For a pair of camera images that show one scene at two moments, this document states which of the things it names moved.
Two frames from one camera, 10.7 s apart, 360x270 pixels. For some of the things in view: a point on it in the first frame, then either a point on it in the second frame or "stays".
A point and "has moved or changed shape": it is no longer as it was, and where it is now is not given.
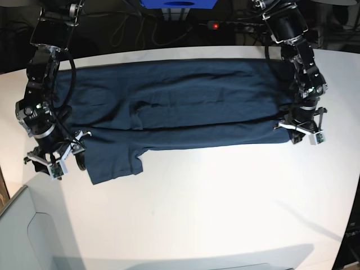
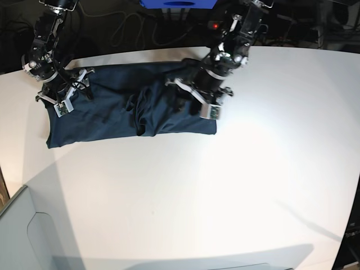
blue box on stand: (179, 4) stays
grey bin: (35, 233) stays
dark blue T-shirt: (117, 111) has moved or changed shape
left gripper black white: (53, 148) to (59, 90)
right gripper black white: (305, 120) to (207, 91)
